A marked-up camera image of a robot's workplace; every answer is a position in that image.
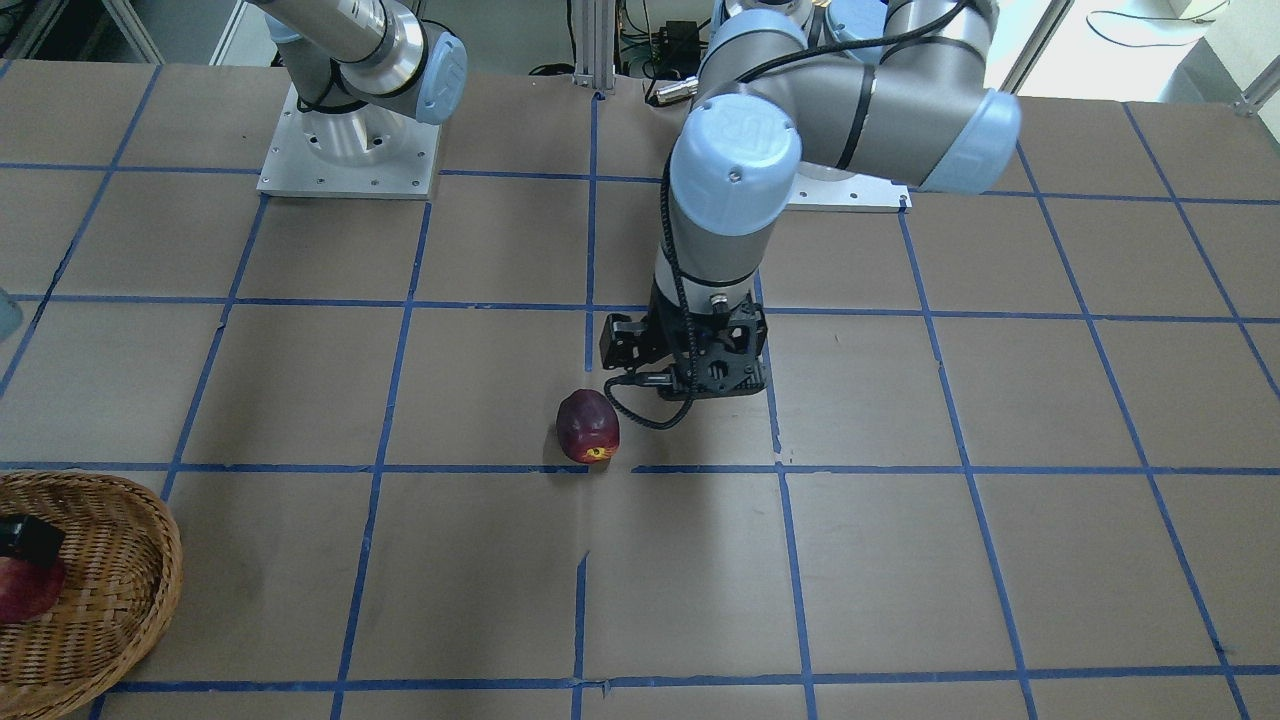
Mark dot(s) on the red yellow apple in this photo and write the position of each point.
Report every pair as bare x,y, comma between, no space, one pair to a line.
29,590

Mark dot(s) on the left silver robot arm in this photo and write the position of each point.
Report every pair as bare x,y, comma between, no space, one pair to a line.
768,101

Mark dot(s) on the dark red apple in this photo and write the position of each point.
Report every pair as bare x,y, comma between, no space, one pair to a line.
587,427

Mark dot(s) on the aluminium frame post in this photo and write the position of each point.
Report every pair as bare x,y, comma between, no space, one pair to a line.
594,30

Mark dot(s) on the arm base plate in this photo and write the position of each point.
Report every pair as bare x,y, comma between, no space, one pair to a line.
370,153
818,188

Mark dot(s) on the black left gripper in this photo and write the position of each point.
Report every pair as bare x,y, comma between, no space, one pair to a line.
627,343

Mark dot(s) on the woven wicker basket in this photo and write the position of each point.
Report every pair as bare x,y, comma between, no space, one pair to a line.
124,578

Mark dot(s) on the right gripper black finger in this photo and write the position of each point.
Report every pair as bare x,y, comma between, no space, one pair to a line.
29,543

